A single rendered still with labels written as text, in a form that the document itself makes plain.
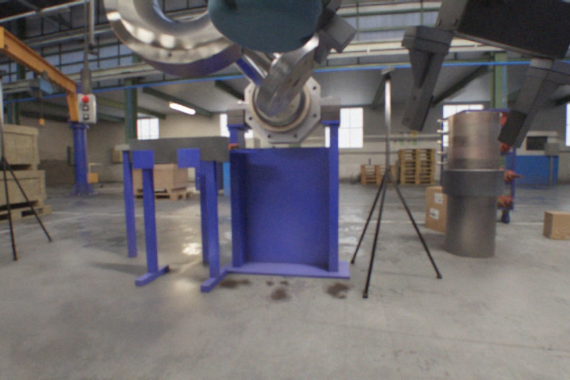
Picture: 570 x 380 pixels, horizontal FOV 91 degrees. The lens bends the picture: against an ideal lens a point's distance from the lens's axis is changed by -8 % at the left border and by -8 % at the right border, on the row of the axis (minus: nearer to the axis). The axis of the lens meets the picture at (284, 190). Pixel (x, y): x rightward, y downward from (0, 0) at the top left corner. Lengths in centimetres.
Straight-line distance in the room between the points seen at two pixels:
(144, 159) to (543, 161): 1322
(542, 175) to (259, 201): 1251
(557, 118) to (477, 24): 1568
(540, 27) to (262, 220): 190
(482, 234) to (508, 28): 230
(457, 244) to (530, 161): 1113
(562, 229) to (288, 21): 354
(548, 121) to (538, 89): 1539
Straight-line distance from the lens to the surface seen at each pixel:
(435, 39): 35
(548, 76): 43
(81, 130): 941
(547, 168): 1393
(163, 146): 191
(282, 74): 63
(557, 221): 362
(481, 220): 259
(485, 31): 36
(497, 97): 859
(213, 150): 176
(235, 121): 200
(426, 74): 36
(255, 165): 209
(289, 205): 206
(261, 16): 20
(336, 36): 43
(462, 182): 252
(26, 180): 563
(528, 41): 40
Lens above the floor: 69
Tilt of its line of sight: 4 degrees down
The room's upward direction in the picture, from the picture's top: 1 degrees counter-clockwise
